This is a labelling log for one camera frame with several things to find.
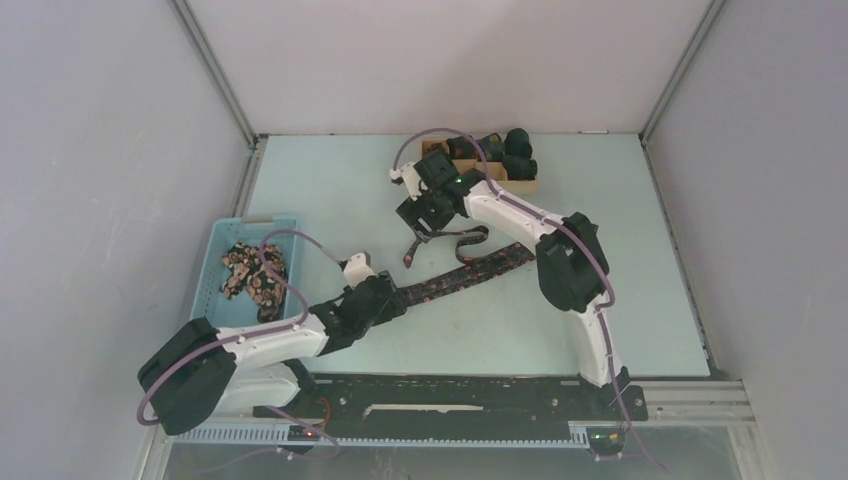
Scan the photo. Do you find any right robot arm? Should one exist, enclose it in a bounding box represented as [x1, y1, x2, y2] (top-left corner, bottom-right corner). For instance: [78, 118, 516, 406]
[389, 151, 622, 418]

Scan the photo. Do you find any white cable duct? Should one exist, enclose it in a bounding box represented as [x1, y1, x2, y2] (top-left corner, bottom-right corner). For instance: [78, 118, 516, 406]
[174, 423, 589, 449]

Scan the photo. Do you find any light blue plastic basket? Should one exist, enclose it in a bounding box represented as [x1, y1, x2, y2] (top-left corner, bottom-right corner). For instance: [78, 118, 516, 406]
[189, 215, 304, 328]

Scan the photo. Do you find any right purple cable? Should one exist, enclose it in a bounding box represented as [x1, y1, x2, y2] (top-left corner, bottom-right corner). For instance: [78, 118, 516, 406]
[392, 127, 667, 472]

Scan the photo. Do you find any beige floral tie in basket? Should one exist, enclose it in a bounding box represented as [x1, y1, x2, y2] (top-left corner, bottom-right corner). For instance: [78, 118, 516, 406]
[220, 242, 288, 323]

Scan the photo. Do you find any purple cable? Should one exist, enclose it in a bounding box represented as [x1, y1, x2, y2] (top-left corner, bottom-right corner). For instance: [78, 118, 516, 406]
[392, 127, 667, 472]
[136, 229, 346, 427]

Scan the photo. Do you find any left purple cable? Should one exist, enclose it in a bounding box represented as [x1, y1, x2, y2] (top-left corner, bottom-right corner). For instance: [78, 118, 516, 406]
[136, 229, 346, 427]

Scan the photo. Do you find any dark green rolled tie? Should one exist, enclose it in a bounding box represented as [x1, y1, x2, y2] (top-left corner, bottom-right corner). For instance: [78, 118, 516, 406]
[501, 154, 538, 181]
[504, 128, 533, 158]

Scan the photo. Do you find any dark floral rose tie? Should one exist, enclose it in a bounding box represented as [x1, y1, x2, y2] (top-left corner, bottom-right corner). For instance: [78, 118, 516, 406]
[398, 225, 536, 307]

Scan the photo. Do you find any wooden compartment box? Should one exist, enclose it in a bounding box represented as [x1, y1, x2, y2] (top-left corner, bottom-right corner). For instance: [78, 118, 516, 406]
[420, 138, 538, 195]

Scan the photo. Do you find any blue patterned rolled tie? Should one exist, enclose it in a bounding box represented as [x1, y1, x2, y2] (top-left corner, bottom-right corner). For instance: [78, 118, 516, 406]
[477, 133, 504, 162]

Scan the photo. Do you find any aluminium frame rail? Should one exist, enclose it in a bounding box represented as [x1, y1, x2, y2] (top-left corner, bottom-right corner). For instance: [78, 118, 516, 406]
[150, 377, 757, 439]

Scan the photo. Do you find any black orange rolled tie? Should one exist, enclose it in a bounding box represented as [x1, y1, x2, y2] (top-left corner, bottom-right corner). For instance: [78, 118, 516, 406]
[445, 136, 480, 160]

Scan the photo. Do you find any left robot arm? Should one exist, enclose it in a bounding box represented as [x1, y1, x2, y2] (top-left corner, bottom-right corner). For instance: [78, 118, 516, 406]
[137, 253, 408, 436]

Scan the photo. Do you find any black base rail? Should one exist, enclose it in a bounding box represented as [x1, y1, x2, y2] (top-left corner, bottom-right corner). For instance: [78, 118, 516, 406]
[282, 374, 649, 443]

